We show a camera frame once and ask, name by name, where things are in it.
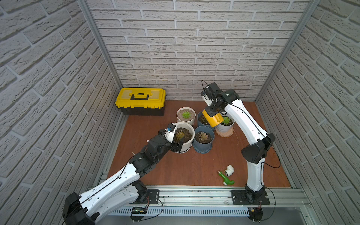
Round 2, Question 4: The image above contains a large white pot succulent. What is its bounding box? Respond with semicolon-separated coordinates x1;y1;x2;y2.
173;122;195;154

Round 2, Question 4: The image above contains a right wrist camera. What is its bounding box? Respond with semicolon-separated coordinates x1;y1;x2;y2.
201;88;212;106

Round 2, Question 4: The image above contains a left controller board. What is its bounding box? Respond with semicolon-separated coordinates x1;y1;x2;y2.
130;207;148;222

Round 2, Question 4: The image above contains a blue pot succulent back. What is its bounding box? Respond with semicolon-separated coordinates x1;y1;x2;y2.
197;112;215;131

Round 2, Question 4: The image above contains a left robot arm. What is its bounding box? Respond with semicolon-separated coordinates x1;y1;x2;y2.
62;135;184;225

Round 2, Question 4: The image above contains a blue pot succulent front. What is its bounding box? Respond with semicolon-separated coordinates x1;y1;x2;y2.
193;126;215;154

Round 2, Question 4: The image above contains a blue pot succulent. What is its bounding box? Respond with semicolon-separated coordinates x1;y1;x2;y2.
197;112;215;131
193;126;215;154

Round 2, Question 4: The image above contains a white pot green succulent back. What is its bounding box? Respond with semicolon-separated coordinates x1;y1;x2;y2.
176;107;196;126

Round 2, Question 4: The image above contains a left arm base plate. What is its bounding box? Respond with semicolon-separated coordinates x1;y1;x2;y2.
133;189;160;205

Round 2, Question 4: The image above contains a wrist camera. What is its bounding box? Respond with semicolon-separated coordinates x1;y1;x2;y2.
201;88;212;106
164;123;177;143

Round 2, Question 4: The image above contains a controller board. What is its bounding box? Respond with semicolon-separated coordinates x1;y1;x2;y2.
130;207;148;222
248;207;263;222

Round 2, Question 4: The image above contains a yellow black toolbox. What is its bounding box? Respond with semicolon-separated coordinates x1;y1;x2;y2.
115;88;167;116

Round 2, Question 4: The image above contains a white pot green succulent right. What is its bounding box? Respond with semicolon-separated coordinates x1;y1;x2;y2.
216;114;234;133

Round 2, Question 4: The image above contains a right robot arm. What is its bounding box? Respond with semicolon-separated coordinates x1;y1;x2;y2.
201;82;276;204

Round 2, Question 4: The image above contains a yellow watering can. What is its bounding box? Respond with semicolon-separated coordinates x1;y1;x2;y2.
202;110;224;128

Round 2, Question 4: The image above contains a white pot green succulent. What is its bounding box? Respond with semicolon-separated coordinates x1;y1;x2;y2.
216;114;234;133
176;107;196;126

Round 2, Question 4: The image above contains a white pipe elbow fitting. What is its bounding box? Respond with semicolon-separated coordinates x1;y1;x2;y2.
225;165;234;177

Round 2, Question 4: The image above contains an aluminium rail frame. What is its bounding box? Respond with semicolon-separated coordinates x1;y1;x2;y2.
110;185;311;216

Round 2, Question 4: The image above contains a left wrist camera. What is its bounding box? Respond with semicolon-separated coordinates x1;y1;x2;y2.
164;123;177;143

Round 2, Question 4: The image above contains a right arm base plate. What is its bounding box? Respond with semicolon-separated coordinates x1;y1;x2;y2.
231;190;270;205

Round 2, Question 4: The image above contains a right controller board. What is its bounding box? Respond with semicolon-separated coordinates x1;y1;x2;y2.
248;207;263;222

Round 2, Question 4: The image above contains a green pipe fitting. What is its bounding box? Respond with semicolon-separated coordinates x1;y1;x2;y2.
218;171;235;186

